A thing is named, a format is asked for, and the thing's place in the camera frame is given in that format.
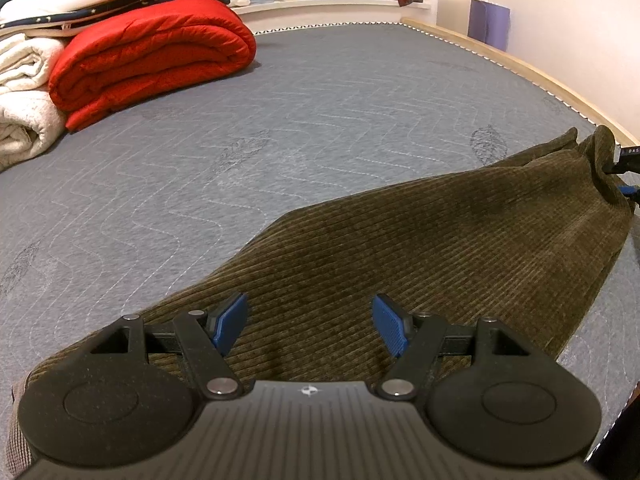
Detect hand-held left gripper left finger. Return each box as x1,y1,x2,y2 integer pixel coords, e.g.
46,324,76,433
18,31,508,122
90,292,249,402

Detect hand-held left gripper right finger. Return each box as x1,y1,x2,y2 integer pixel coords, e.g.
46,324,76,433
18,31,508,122
371,293,532,402

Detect olive corduroy pants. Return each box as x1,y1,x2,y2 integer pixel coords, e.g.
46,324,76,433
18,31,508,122
9,127,634,477

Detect purple box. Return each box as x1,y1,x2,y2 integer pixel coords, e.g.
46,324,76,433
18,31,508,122
468,0,511,54

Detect grey quilted mattress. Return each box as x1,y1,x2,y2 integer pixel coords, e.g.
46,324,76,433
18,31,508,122
0,21,640,461

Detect red folded quilt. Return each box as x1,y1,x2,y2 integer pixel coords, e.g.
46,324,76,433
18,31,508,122
48,0,258,133

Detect white folded blanket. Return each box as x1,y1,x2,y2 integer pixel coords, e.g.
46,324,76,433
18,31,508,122
0,34,69,173

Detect white window sill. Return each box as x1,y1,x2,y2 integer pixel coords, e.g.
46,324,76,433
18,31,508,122
233,0,432,37

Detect navy star print blanket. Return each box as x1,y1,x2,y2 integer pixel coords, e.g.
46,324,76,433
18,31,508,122
0,0,182,39

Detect wooden bed frame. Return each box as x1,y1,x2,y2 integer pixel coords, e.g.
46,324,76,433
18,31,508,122
400,17,640,150

